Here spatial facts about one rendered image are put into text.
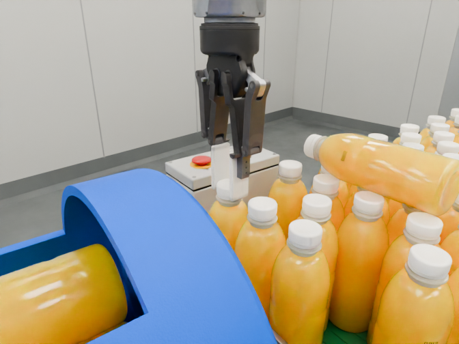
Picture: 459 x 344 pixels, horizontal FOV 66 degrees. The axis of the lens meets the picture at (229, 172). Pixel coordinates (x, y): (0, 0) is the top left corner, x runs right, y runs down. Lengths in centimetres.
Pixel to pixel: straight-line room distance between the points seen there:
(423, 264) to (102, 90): 320
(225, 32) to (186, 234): 28
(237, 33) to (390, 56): 430
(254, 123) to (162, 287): 29
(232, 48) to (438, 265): 32
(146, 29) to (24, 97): 125
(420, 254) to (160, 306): 30
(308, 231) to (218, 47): 24
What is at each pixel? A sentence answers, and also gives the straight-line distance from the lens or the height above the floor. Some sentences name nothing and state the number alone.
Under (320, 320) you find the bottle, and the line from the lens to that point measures 48.
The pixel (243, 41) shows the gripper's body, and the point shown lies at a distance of 44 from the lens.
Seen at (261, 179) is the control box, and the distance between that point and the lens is 68.
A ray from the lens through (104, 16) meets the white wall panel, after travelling 343.
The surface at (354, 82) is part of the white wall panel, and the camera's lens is 490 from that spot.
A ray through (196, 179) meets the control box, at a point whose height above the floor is 110.
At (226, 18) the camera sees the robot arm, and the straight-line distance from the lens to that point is 44.
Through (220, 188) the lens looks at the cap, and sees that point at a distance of 51.
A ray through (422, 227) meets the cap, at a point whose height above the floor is 112.
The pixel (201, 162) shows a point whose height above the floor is 111.
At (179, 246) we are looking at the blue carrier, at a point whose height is 122.
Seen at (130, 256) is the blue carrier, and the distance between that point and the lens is 21.
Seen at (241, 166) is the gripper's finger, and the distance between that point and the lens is 48.
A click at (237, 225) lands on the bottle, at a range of 52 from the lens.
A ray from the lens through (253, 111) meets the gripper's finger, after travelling 43.
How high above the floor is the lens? 134
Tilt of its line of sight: 23 degrees down
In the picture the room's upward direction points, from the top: straight up
